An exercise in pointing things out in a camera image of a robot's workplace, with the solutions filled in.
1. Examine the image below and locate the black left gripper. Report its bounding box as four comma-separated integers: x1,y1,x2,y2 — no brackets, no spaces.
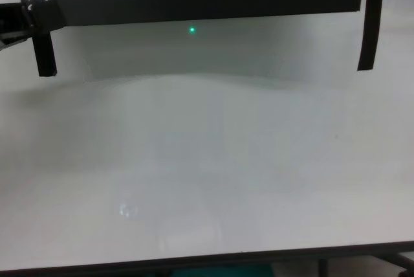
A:
0,0,67,52

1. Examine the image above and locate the black tape frame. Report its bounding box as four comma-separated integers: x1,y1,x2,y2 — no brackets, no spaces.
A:
32,0,388,78

